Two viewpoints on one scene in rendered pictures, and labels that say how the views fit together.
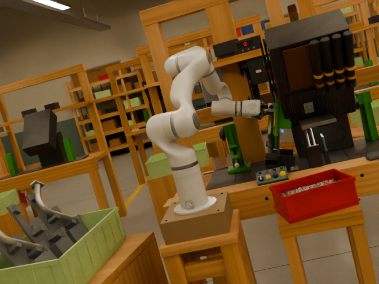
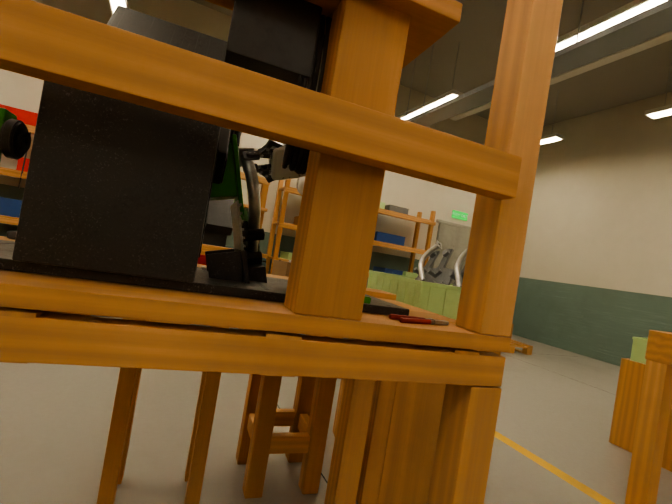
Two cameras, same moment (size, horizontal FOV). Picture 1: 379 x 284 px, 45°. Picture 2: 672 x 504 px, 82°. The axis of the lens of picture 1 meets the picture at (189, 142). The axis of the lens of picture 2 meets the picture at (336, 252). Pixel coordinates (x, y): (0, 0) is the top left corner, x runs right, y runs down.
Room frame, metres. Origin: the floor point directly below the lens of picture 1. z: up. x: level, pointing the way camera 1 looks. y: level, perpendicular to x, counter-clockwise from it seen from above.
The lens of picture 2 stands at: (3.47, -0.77, 1.00)
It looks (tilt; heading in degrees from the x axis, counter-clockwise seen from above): 1 degrees up; 148
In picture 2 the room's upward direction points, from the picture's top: 9 degrees clockwise
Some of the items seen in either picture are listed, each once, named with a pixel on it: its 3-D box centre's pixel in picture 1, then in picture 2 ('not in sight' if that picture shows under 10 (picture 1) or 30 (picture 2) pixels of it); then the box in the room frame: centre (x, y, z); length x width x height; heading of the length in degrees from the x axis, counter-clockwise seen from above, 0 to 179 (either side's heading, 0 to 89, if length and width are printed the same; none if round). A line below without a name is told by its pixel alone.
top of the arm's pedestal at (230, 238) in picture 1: (202, 231); not in sight; (1.94, 0.05, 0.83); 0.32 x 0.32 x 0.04; 79
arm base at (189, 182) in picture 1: (190, 186); not in sight; (1.94, 0.05, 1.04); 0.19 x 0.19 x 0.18
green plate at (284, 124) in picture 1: (282, 115); (224, 175); (2.40, -0.51, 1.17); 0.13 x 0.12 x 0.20; 78
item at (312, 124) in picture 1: (314, 119); not in sight; (2.33, -0.65, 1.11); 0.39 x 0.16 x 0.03; 168
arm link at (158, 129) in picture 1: (170, 140); not in sight; (1.94, 0.07, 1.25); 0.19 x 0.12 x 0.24; 65
